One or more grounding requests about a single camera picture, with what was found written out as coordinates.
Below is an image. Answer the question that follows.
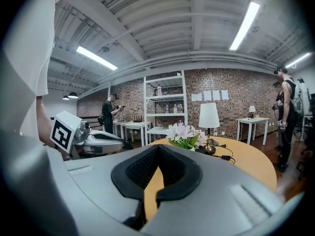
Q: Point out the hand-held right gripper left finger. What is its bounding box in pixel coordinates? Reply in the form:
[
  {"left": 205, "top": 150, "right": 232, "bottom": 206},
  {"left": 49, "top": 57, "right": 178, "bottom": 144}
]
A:
[{"left": 46, "top": 144, "right": 161, "bottom": 236}]

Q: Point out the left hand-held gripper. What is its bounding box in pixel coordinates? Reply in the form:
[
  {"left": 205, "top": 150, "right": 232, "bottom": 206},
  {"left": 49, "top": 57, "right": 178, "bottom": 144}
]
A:
[{"left": 50, "top": 110, "right": 125, "bottom": 160}]

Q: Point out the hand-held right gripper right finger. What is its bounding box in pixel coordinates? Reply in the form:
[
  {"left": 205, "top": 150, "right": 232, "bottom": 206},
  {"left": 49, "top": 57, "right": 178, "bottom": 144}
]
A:
[{"left": 140, "top": 144, "right": 284, "bottom": 236}]

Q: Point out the artificial pink flower plant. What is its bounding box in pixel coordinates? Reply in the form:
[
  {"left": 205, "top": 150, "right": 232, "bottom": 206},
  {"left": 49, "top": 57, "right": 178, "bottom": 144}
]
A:
[{"left": 165, "top": 122, "right": 208, "bottom": 152}]

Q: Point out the person's left forearm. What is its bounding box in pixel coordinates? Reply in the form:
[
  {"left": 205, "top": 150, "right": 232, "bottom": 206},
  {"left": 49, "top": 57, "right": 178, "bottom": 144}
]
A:
[{"left": 35, "top": 94, "right": 65, "bottom": 162}]

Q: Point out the white long table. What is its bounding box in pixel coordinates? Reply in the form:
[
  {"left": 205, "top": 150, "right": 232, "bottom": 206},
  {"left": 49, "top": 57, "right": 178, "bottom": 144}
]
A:
[{"left": 112, "top": 120, "right": 152, "bottom": 143}]

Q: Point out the white metal shelf rack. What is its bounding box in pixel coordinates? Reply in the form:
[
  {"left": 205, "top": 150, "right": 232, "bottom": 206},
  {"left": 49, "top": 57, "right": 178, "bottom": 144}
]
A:
[{"left": 143, "top": 70, "right": 189, "bottom": 148}]

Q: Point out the white shade table lamp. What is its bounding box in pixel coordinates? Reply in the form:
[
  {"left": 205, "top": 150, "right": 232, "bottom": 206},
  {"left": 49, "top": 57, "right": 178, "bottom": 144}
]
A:
[{"left": 198, "top": 102, "right": 221, "bottom": 155}]

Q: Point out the ceiling light strip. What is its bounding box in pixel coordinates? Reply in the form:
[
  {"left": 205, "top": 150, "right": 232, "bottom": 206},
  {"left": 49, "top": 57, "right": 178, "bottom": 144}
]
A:
[
  {"left": 229, "top": 1, "right": 261, "bottom": 51},
  {"left": 76, "top": 46, "right": 119, "bottom": 71},
  {"left": 285, "top": 52, "right": 312, "bottom": 69}
]

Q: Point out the white square table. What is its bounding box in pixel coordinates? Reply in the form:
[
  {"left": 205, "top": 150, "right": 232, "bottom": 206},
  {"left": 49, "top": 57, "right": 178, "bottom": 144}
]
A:
[{"left": 236, "top": 117, "right": 270, "bottom": 146}]

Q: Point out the black lamp cable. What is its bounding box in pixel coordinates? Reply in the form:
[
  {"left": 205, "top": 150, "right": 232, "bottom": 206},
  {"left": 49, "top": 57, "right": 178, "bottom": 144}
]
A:
[{"left": 211, "top": 143, "right": 236, "bottom": 165}]

